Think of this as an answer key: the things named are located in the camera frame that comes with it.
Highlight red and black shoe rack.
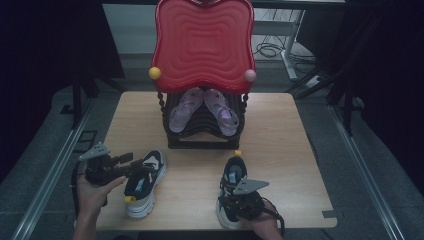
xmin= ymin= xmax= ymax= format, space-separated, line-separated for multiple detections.
xmin=148 ymin=0 xmax=258 ymax=150

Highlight black metal stand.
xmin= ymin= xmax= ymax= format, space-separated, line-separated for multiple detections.
xmin=286 ymin=13 xmax=384 ymax=136
xmin=59 ymin=64 xmax=128 ymax=130

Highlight white desk frame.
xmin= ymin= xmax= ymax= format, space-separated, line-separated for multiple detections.
xmin=253 ymin=9 xmax=306 ymax=81

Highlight black floor cables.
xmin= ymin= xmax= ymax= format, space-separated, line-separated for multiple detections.
xmin=254 ymin=34 xmax=316 ymax=65

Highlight left hand-held gripper black cable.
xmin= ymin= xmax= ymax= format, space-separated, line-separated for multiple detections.
xmin=70 ymin=161 xmax=84 ymax=218

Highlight purple sandal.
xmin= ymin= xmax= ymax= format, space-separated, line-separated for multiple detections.
xmin=168 ymin=87 xmax=204 ymax=134
xmin=203 ymin=88 xmax=240 ymax=137

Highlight person's right hand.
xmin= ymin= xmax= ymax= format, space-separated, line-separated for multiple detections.
xmin=238 ymin=203 xmax=280 ymax=233

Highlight right hand-held gripper black cable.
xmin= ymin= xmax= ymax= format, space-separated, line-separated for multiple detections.
xmin=263 ymin=197 xmax=286 ymax=236

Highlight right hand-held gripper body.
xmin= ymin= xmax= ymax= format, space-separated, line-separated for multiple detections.
xmin=230 ymin=179 xmax=270 ymax=221

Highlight navy and white sneaker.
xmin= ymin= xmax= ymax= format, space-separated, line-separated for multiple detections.
xmin=215 ymin=149 xmax=249 ymax=230
xmin=123 ymin=149 xmax=168 ymax=219

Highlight metal floor rail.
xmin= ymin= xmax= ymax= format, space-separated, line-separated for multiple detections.
xmin=328 ymin=105 xmax=406 ymax=240
xmin=11 ymin=99 xmax=96 ymax=240

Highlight person's left hand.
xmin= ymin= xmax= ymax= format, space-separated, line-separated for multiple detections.
xmin=75 ymin=169 xmax=127 ymax=218

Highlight dark curtain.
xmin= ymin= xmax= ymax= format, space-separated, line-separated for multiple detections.
xmin=0 ymin=0 xmax=126 ymax=183
xmin=296 ymin=0 xmax=424 ymax=198

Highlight hand-held gripper black cable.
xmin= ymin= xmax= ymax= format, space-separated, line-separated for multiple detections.
xmin=70 ymin=161 xmax=84 ymax=218
xmin=263 ymin=197 xmax=286 ymax=236

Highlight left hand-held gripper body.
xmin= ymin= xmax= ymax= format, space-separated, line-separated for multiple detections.
xmin=78 ymin=142 xmax=132 ymax=186

